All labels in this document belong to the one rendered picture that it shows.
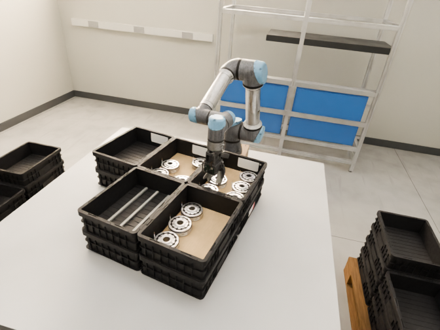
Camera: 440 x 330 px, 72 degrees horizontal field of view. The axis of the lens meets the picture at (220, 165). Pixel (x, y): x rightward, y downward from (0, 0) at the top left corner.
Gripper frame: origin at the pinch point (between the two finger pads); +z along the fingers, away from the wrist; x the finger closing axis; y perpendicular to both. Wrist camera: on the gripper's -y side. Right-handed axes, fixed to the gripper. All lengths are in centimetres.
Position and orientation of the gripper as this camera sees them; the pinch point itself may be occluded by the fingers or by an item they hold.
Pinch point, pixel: (214, 181)
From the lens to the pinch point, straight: 152.3
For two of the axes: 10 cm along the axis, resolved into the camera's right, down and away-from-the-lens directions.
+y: -4.9, 4.3, -7.6
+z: -0.7, 8.5, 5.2
